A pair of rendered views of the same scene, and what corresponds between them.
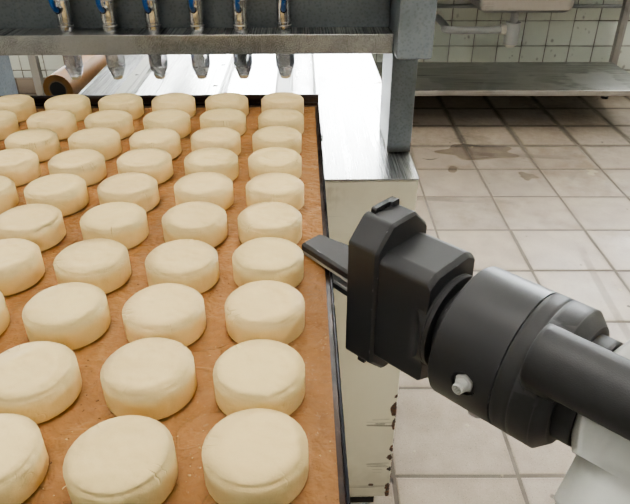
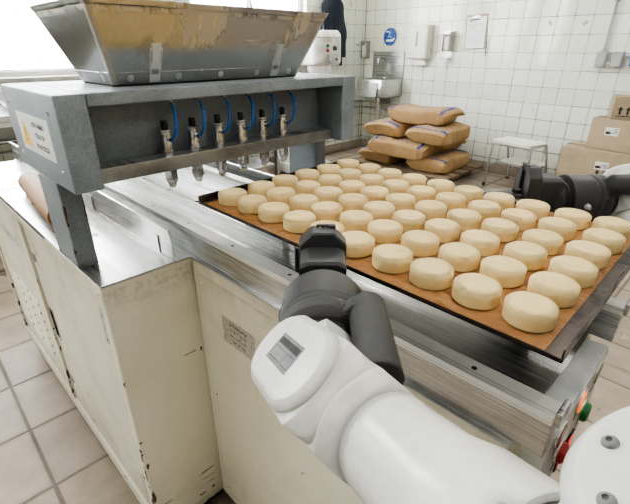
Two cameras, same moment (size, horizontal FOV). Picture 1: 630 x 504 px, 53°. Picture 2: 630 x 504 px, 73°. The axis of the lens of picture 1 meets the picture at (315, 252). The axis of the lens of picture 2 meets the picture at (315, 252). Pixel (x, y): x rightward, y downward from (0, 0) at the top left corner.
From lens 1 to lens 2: 75 cm
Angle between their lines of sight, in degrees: 39
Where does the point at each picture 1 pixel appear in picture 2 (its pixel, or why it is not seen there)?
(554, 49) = not seen: hidden behind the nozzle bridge
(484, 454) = not seen: hidden behind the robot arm
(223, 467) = (622, 226)
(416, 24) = (347, 121)
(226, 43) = (263, 145)
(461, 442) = not seen: hidden behind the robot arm
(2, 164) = (333, 207)
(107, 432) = (593, 233)
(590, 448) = not seen: outside the picture
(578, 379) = not seen: outside the picture
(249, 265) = (505, 199)
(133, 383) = (568, 225)
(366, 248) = (538, 178)
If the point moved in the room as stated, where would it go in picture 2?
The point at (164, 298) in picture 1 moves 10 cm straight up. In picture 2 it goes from (515, 212) to (529, 146)
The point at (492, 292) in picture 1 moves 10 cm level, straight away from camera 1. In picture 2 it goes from (579, 177) to (532, 164)
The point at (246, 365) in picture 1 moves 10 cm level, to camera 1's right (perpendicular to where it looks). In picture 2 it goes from (571, 213) to (592, 199)
